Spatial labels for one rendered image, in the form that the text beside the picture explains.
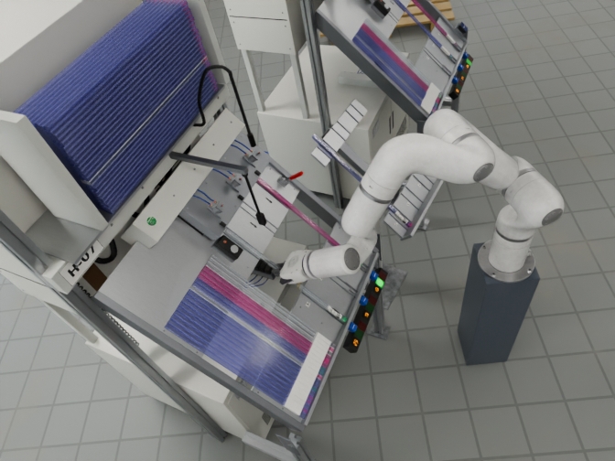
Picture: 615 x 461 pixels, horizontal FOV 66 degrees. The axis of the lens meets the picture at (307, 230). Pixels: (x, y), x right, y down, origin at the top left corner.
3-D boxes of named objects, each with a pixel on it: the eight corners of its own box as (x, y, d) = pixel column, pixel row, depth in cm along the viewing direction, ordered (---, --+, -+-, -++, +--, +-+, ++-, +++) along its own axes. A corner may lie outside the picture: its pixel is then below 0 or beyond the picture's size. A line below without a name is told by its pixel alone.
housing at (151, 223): (228, 143, 161) (245, 124, 150) (144, 253, 136) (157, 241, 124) (209, 127, 159) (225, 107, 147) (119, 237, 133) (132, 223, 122)
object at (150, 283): (293, 195, 169) (300, 190, 165) (195, 359, 134) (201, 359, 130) (220, 134, 159) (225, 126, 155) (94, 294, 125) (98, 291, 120)
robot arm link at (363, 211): (392, 172, 126) (344, 251, 144) (353, 179, 115) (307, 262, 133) (415, 194, 122) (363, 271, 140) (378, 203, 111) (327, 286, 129)
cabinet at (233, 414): (326, 316, 244) (307, 245, 196) (264, 451, 207) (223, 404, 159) (221, 283, 268) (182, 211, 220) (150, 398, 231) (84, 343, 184)
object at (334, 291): (369, 254, 178) (374, 252, 175) (296, 423, 144) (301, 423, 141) (332, 223, 172) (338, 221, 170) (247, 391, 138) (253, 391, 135)
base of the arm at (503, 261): (524, 236, 173) (534, 202, 158) (543, 279, 161) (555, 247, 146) (471, 242, 174) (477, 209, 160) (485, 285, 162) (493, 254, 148)
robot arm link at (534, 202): (520, 209, 158) (534, 155, 139) (556, 249, 146) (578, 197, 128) (488, 221, 156) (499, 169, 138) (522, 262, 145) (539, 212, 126)
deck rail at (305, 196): (369, 253, 181) (379, 250, 177) (367, 257, 180) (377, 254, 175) (222, 130, 160) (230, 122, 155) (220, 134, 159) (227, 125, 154)
